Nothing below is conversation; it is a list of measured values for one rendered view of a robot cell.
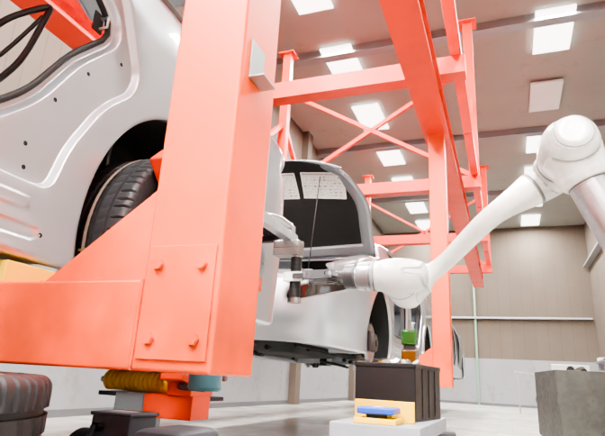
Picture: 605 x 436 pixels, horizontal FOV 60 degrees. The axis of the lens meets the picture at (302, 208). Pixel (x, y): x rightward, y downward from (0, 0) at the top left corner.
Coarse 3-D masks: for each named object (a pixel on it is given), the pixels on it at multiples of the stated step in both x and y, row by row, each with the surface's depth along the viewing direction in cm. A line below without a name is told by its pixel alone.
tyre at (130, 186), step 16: (144, 160) 158; (96, 176) 153; (128, 176) 148; (144, 176) 146; (96, 192) 145; (112, 192) 143; (128, 192) 141; (144, 192) 144; (96, 208) 141; (112, 208) 140; (128, 208) 138; (80, 224) 141; (96, 224) 138; (112, 224) 136; (80, 240) 139
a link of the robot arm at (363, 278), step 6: (360, 264) 158; (366, 264) 158; (372, 264) 157; (354, 270) 159; (360, 270) 157; (366, 270) 156; (372, 270) 155; (354, 276) 158; (360, 276) 156; (366, 276) 156; (372, 276) 155; (360, 282) 156; (366, 282) 156; (372, 282) 155; (360, 288) 158; (366, 288) 157; (372, 288) 156
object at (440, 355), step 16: (432, 144) 534; (432, 160) 528; (432, 176) 524; (432, 192) 518; (432, 208) 513; (432, 224) 508; (432, 240) 504; (448, 240) 513; (432, 256) 499; (448, 272) 493; (432, 288) 490; (448, 288) 485; (432, 304) 485; (448, 304) 480; (432, 320) 481; (448, 320) 476; (432, 336) 477; (448, 336) 472; (432, 352) 474; (448, 352) 468; (448, 368) 464; (448, 384) 460
